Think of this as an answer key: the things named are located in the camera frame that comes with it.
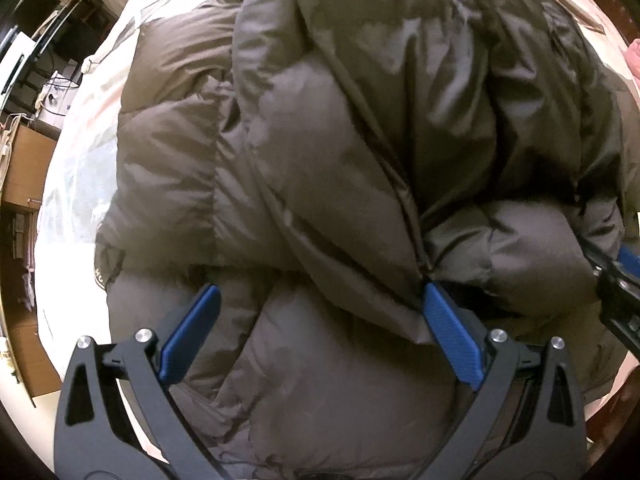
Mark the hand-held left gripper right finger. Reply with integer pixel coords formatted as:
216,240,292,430
415,281,588,480

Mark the brown hooded puffer jacket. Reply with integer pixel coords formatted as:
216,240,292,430
92,0,640,480

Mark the white printer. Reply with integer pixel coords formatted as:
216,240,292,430
0,30,36,96

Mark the light wooden cabinet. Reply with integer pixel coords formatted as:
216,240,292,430
0,115,61,401

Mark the white box with blue flowers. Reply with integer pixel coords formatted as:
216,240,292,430
37,72,83,116

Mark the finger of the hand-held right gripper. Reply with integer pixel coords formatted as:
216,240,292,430
617,244,640,276
580,237,640,356

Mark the black shelf rack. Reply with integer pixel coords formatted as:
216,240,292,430
10,0,121,86

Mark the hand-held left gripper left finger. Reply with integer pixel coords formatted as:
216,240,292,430
52,282,226,480

